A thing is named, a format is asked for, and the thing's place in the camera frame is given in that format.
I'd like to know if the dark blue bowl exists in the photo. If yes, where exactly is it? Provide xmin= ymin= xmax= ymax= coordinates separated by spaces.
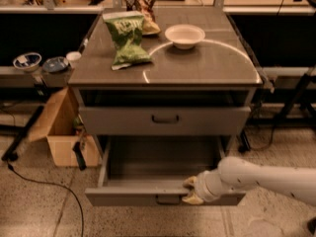
xmin=42 ymin=56 xmax=69 ymax=73

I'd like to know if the green chip bag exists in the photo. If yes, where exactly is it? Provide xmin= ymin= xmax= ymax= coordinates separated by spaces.
xmin=103 ymin=11 xmax=151 ymax=71

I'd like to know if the white paper bowl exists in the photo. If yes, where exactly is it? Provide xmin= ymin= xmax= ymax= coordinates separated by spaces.
xmin=165 ymin=25 xmax=205 ymax=49

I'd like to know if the grey top drawer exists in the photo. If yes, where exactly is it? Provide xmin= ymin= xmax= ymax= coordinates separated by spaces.
xmin=79 ymin=107 xmax=250 ymax=136

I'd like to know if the black floor cable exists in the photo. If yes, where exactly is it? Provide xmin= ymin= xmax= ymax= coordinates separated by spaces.
xmin=6 ymin=161 xmax=85 ymax=237

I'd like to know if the open cardboard box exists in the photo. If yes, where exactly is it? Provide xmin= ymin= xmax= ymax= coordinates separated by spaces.
xmin=28 ymin=86 xmax=101 ymax=168

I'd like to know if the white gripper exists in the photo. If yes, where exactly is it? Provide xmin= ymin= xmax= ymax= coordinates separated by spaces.
xmin=182 ymin=170 xmax=230 ymax=205

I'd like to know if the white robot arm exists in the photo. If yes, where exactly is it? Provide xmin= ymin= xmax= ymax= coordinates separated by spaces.
xmin=182 ymin=156 xmax=316 ymax=206

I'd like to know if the blue rimmed ceramic bowl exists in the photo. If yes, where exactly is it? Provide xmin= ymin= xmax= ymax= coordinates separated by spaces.
xmin=13 ymin=52 xmax=41 ymax=72

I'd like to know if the brown chip bag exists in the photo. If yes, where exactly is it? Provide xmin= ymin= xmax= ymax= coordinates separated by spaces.
xmin=125 ymin=0 xmax=161 ymax=36

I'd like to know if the black tool handle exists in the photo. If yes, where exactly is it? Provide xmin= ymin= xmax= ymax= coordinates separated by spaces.
xmin=72 ymin=131 xmax=87 ymax=171

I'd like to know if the grey drawer cabinet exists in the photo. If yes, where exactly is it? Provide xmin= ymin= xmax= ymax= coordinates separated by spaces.
xmin=69 ymin=7 xmax=262 ymax=149

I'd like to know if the small white cup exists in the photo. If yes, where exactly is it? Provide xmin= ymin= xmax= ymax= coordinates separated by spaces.
xmin=66 ymin=51 xmax=81 ymax=68

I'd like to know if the grey drawer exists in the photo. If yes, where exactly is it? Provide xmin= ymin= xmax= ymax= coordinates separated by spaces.
xmin=84 ymin=135 xmax=247 ymax=207
xmin=79 ymin=107 xmax=250 ymax=136

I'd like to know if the black metal leg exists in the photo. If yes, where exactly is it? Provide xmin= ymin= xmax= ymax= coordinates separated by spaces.
xmin=1 ymin=106 xmax=43 ymax=161

